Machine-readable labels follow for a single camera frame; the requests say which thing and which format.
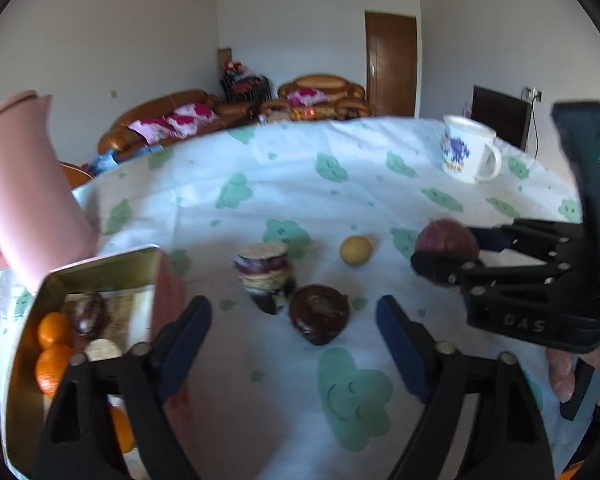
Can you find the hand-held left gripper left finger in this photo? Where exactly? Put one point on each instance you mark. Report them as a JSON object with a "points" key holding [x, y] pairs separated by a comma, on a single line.
{"points": [[180, 350]]}

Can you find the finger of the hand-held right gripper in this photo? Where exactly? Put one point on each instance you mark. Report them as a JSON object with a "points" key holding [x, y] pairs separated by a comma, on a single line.
{"points": [[540, 240], [440, 271]]}

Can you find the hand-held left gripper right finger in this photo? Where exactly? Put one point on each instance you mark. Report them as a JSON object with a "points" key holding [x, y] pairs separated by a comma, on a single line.
{"points": [[405, 355]]}

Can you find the purple round fruit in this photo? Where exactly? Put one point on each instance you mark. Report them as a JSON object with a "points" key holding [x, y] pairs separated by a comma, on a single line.
{"points": [[442, 240]]}

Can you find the chocolate doughnut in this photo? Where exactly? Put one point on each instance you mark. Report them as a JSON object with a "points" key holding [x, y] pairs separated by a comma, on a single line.
{"points": [[320, 315]]}

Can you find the dark round pastry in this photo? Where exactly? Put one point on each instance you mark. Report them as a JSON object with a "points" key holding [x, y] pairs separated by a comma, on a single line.
{"points": [[87, 312]]}

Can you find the pink metal tin box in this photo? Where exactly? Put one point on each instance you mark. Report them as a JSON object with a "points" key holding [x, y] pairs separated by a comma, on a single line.
{"points": [[110, 272]]}

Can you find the person's right hand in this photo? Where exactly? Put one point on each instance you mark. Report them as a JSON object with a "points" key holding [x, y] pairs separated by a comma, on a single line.
{"points": [[562, 375]]}

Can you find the small yellow round fruit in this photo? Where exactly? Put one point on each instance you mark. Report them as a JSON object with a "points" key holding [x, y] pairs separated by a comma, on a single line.
{"points": [[356, 251]]}

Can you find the stacked macaron toy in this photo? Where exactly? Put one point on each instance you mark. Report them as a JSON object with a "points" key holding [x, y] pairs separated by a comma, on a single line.
{"points": [[265, 275]]}

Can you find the white printed mug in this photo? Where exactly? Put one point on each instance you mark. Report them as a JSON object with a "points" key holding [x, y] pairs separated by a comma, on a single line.
{"points": [[467, 150]]}

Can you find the black television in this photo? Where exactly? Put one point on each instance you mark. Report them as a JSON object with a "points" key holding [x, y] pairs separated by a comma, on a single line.
{"points": [[500, 115]]}

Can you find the white tablecloth with green clouds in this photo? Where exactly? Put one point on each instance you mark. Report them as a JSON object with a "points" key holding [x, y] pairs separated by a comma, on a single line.
{"points": [[280, 185]]}

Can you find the blue checked cloth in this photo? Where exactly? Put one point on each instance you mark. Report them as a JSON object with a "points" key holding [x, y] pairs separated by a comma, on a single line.
{"points": [[102, 162]]}

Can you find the brown wooden chair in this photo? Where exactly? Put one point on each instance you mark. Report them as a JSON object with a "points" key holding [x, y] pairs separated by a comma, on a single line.
{"points": [[75, 175]]}

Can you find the pile of colourful snacks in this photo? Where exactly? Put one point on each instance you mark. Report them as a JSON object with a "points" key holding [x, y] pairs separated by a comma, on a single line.
{"points": [[305, 112]]}

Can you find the brown wooden door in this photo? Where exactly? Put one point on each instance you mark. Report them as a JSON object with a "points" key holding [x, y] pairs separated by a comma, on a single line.
{"points": [[390, 65]]}

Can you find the pink floral cushion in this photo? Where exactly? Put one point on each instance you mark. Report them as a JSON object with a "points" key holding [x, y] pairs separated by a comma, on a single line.
{"points": [[305, 96]]}

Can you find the brown leather armchair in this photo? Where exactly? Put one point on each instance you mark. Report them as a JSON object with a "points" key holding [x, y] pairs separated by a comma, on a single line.
{"points": [[320, 81]]}

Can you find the pink electric kettle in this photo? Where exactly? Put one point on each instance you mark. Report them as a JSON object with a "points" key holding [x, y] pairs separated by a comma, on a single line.
{"points": [[25, 185]]}

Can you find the pink floral blanket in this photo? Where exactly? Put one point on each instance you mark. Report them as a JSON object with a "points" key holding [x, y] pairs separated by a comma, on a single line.
{"points": [[180, 120]]}

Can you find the brown leather sofa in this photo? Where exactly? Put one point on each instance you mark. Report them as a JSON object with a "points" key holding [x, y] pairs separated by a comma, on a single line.
{"points": [[145, 110]]}

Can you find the stack of dark chairs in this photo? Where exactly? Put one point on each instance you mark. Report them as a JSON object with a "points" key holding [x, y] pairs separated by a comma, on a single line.
{"points": [[245, 85]]}

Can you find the white wall outlet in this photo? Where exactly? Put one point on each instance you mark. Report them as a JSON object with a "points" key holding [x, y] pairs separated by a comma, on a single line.
{"points": [[532, 93]]}

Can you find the brown patterned wall hanging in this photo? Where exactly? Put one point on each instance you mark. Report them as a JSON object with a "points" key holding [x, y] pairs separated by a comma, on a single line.
{"points": [[224, 56]]}

